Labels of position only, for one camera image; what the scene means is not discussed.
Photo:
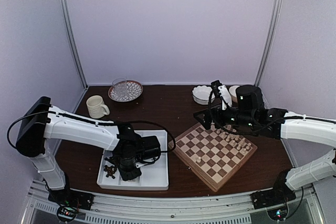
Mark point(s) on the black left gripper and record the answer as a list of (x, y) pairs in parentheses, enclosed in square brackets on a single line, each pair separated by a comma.
[(126, 176)]

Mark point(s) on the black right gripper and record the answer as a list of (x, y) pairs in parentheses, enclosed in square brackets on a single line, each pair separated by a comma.
[(213, 110)]

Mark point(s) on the white plastic tray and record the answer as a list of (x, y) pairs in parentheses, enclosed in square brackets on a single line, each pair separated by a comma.
[(154, 177)]

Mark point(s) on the cream round bowl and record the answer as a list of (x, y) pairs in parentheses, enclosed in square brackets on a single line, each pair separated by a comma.
[(232, 91)]

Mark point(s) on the white scalloped bowl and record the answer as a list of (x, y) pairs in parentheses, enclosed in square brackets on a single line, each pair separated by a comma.
[(201, 94)]

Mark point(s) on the left aluminium frame post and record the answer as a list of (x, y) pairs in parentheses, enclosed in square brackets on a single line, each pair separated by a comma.
[(72, 43)]

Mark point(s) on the dark chess pieces pile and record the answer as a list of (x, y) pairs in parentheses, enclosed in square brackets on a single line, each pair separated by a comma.
[(111, 170)]

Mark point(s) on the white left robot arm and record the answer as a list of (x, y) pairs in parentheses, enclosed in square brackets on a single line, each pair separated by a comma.
[(43, 121)]

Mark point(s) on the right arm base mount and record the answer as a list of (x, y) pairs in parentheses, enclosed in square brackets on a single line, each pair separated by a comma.
[(269, 198)]

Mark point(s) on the right aluminium frame post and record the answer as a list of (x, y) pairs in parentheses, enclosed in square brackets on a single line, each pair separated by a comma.
[(275, 14)]

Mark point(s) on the aluminium frame post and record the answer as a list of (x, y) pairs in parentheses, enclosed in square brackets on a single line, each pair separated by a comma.
[(72, 43), (275, 14)]

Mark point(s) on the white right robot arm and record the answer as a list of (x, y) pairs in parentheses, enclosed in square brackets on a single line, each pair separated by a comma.
[(311, 132)]

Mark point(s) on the patterned brown plate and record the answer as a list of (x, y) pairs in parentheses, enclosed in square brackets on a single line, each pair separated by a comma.
[(134, 90)]

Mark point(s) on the clear drinking glass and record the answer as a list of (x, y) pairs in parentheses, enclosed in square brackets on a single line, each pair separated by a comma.
[(120, 87)]

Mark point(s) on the cream ceramic mug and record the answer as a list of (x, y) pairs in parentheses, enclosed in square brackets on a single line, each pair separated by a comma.
[(96, 107)]

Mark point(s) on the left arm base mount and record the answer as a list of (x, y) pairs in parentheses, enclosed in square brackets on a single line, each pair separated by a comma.
[(72, 198)]

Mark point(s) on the wooden chess board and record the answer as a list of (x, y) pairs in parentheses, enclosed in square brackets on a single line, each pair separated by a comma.
[(220, 160)]

